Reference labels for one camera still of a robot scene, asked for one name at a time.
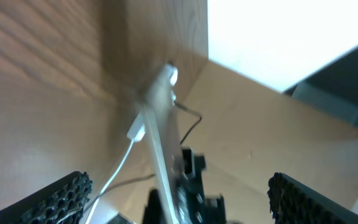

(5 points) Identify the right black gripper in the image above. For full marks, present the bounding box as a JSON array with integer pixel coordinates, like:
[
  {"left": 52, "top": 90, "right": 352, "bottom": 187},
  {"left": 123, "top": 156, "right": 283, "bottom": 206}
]
[{"left": 141, "top": 147, "right": 228, "bottom": 224}]

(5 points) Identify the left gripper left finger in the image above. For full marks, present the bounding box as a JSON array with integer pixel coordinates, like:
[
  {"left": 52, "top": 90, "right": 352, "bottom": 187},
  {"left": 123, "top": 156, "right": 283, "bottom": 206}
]
[{"left": 0, "top": 171, "right": 93, "bottom": 224}]

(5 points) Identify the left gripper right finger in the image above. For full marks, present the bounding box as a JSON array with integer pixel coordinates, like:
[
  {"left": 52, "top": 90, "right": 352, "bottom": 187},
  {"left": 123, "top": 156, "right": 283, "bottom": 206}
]
[{"left": 267, "top": 172, "right": 358, "bottom": 224}]

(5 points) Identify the white power strip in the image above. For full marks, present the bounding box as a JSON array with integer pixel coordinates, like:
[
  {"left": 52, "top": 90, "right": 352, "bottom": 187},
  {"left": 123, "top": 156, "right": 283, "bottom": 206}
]
[{"left": 127, "top": 64, "right": 178, "bottom": 142}]

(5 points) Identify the black charger cable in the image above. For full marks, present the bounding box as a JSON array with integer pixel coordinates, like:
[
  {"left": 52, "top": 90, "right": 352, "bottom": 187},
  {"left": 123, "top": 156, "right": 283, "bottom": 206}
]
[{"left": 98, "top": 101, "right": 203, "bottom": 197}]

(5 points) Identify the white power strip cord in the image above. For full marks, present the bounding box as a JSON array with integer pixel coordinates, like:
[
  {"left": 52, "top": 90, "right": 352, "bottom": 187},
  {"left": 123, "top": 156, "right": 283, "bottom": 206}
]
[{"left": 84, "top": 139, "right": 135, "bottom": 224}]

